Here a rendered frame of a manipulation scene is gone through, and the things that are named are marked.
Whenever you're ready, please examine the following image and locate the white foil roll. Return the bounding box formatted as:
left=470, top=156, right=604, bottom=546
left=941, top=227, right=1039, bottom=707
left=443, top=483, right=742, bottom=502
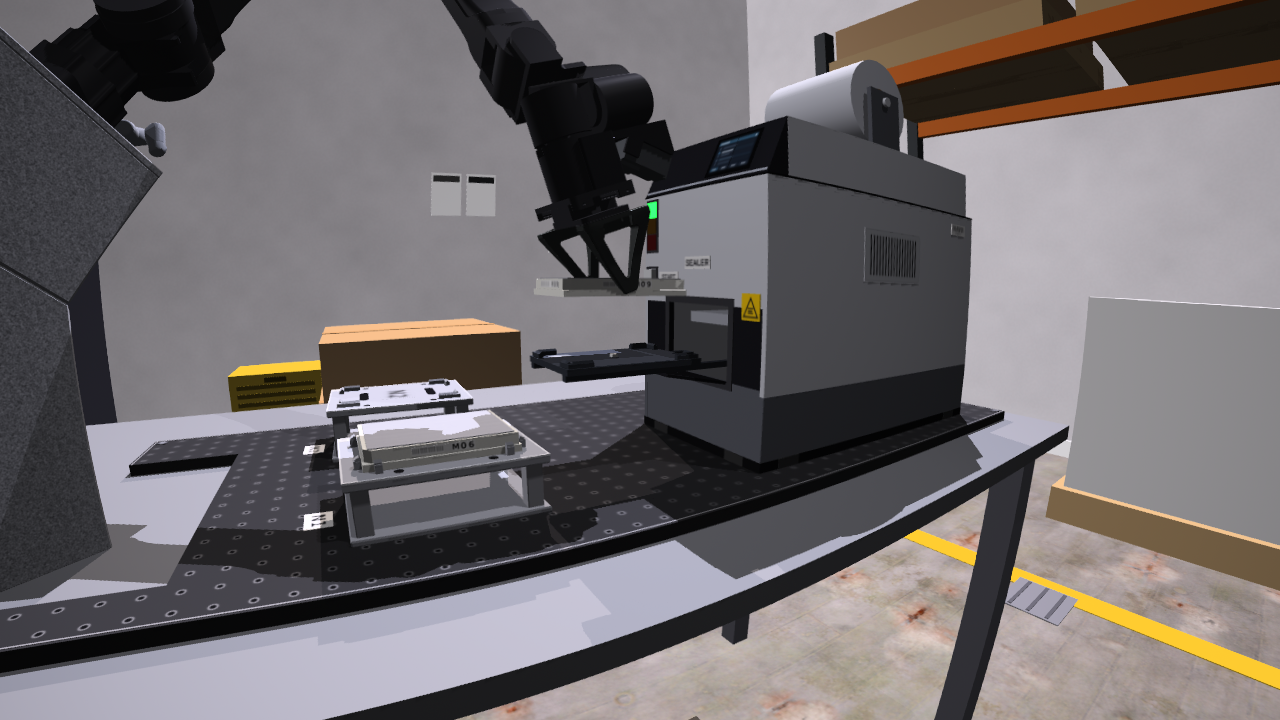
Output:
left=765, top=60, right=904, bottom=141

